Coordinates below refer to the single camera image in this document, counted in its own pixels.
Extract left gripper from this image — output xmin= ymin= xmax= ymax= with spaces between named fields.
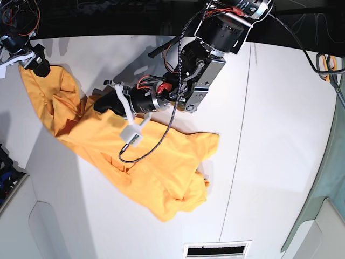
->
xmin=93 ymin=76 xmax=175 ymax=117

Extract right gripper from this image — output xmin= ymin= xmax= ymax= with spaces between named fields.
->
xmin=1 ymin=35 xmax=51 ymax=77

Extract yellow t-shirt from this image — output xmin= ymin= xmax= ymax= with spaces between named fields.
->
xmin=19 ymin=66 xmax=219 ymax=222

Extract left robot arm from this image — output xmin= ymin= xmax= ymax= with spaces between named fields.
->
xmin=121 ymin=1 xmax=273 ymax=114

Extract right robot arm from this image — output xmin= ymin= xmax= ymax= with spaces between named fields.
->
xmin=1 ymin=1 xmax=50 ymax=78

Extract blue clutter at left edge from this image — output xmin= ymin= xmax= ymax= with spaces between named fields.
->
xmin=1 ymin=148 xmax=16 ymax=205

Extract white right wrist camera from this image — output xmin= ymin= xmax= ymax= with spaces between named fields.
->
xmin=0 ymin=64 xmax=6 ymax=79

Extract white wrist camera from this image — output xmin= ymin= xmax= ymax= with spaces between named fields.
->
xmin=120 ymin=125 xmax=143 ymax=147
xmin=0 ymin=64 xmax=6 ymax=79

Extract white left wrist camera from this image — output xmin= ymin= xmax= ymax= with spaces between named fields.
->
xmin=120 ymin=125 xmax=143 ymax=147

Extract table cable slot grommet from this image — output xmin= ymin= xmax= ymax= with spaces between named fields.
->
xmin=183 ymin=241 xmax=252 ymax=259

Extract orange handled scissors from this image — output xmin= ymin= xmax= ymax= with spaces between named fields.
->
xmin=316 ymin=53 xmax=344 ymax=107

